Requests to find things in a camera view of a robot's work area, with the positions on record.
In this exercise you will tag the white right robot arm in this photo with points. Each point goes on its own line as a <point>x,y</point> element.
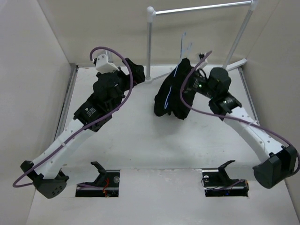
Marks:
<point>279,159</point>

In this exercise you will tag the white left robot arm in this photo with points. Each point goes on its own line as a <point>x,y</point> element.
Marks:
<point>46,171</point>

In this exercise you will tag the white metal clothes rack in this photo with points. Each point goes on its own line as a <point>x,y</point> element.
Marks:
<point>173,34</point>

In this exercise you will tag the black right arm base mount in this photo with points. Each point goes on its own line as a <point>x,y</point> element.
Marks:
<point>217,183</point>

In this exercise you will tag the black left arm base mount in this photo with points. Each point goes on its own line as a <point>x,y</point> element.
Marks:
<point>105,185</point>

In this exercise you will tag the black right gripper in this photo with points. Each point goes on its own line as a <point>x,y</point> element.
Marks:
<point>196,72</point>

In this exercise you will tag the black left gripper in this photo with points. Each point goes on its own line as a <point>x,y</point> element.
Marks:
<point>138,76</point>

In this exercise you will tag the black trousers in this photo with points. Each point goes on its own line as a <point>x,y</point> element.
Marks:
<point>167,100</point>

